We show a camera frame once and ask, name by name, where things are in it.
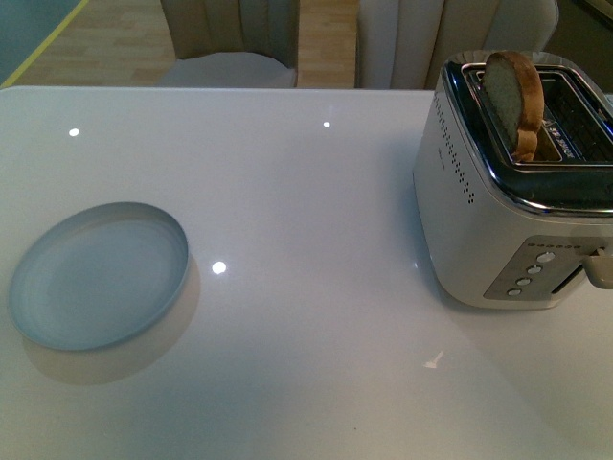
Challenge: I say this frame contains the light blue plate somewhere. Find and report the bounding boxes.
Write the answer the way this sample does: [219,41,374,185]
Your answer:
[8,202,190,351]

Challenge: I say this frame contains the brown bread slice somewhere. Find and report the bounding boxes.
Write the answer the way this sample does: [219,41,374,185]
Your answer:
[482,51,545,163]

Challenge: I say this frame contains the beige chair left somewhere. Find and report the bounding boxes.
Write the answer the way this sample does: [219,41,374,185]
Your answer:
[158,0,300,88]

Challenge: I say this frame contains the beige chair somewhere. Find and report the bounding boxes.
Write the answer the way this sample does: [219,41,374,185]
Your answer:
[355,0,558,89]
[158,0,300,88]

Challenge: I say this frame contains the beige chair right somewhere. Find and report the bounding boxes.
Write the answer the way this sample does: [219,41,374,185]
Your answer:
[355,0,558,89]

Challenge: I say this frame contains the white chrome two-slot toaster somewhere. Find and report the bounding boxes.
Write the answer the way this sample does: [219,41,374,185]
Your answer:
[413,50,612,310]

